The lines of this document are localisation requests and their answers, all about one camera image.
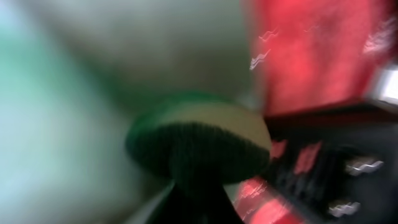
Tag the red plastic tray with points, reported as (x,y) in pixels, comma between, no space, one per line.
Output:
(315,56)

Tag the green sponge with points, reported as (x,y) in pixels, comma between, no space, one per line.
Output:
(196,137)

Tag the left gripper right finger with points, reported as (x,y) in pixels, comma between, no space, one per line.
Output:
(337,166)

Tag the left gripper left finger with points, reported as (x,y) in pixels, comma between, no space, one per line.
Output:
(197,200)

